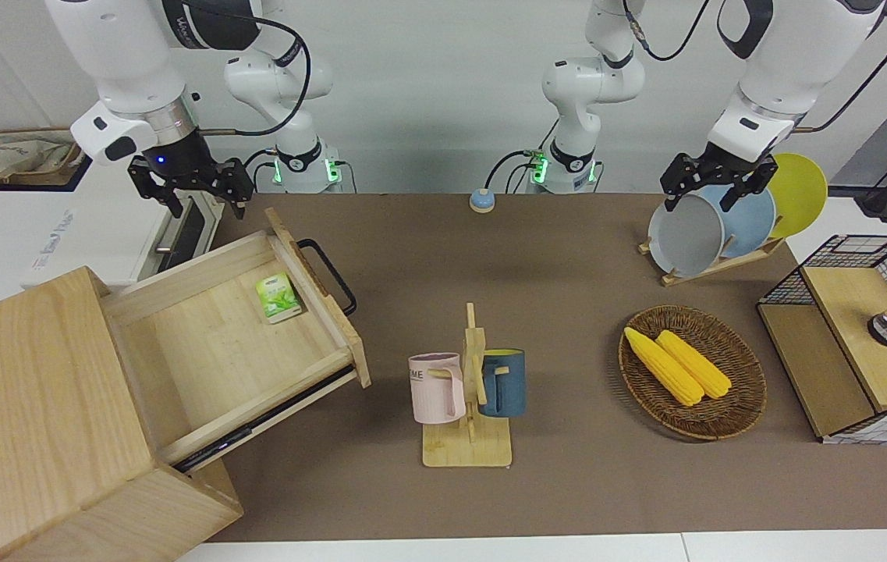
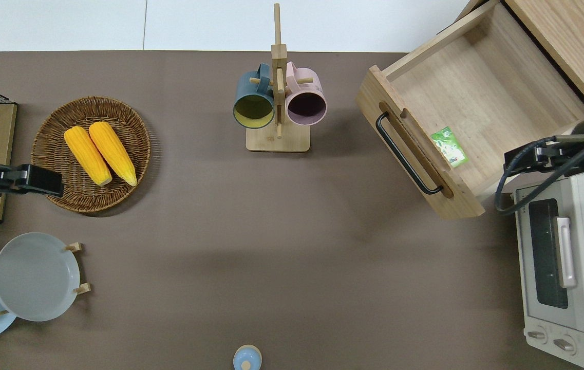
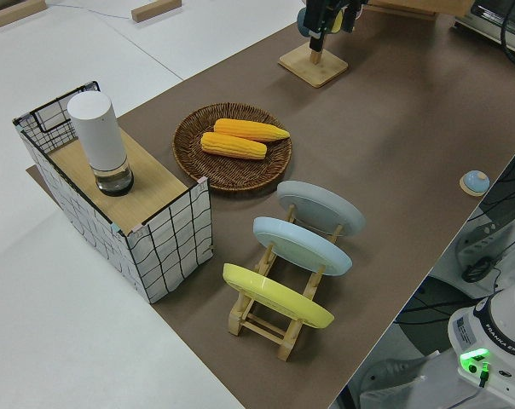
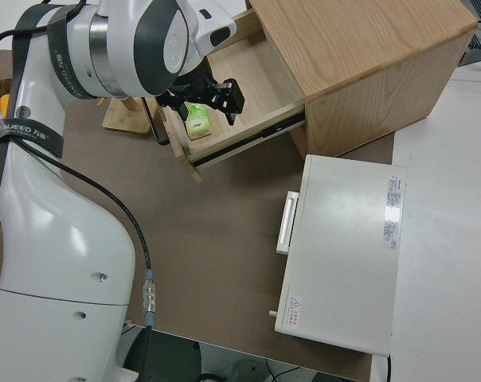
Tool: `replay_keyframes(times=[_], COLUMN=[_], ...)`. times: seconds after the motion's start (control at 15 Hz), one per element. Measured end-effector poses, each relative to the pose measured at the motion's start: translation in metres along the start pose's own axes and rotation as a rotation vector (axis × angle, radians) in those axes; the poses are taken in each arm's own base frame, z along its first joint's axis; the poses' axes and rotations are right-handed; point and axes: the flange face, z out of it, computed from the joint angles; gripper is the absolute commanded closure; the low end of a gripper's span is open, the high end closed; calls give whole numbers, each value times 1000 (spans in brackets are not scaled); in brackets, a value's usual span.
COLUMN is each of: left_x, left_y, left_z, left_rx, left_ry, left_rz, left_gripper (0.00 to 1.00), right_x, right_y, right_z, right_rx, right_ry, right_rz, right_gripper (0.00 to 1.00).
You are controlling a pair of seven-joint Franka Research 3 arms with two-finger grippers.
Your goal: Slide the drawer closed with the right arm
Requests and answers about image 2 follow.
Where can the wooden mug tree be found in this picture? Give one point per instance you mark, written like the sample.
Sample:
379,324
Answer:
277,141

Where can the dark blue mug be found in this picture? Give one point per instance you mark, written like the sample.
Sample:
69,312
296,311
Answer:
244,87

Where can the brown table mat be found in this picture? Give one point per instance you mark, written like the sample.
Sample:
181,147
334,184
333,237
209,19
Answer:
271,231

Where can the white oven knob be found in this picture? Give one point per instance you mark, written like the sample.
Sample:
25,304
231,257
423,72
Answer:
537,335
564,344

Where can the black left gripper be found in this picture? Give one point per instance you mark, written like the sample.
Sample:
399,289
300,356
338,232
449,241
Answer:
6,186

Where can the small green packet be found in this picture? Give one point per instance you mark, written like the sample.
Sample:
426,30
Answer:
450,147

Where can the grey plate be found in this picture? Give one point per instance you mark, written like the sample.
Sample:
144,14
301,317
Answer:
35,277

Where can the round blue button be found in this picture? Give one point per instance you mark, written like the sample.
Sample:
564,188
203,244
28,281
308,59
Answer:
247,357

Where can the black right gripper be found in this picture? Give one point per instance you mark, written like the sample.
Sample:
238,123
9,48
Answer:
579,156

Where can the pink mug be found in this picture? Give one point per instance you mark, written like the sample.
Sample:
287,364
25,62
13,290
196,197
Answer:
317,90

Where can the round brown wicker basket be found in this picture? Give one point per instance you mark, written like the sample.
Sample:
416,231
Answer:
117,110

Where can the wooden plate rack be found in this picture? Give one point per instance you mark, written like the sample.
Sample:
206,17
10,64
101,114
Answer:
77,247

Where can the yellow corn cob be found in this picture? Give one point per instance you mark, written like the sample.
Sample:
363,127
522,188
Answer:
112,151
86,154

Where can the light wooden drawer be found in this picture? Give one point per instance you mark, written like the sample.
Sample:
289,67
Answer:
487,92

